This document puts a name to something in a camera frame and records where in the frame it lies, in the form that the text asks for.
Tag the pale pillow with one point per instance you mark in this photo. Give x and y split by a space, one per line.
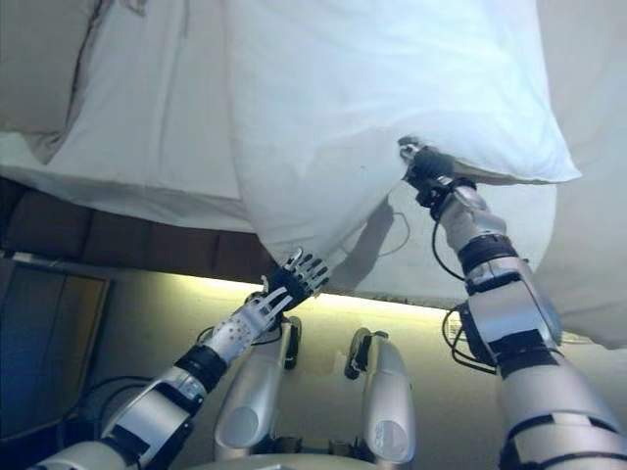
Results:
34 63

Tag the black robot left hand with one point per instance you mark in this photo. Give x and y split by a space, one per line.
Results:
294 284

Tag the silver robot torso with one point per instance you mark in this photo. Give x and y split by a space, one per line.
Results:
294 462

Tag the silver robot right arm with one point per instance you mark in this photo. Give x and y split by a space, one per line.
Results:
534 387

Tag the white bed sheet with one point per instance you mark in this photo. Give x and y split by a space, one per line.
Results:
147 112

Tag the dark brown bed frame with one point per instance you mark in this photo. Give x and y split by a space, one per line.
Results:
122 235

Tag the silver robot right leg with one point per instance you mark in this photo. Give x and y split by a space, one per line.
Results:
389 391

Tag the wooden nightstand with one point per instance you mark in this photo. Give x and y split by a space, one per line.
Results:
44 343

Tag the silver robot leg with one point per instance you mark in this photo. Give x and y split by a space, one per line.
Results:
389 391
255 382

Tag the white pillow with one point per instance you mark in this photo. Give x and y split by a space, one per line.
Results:
372 98

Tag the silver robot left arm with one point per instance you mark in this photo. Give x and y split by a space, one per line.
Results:
152 411

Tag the silver robot left leg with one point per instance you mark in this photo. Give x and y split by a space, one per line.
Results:
255 382

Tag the beige blanket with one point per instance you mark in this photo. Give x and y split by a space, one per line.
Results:
593 220

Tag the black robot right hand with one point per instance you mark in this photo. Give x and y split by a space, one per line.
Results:
433 169

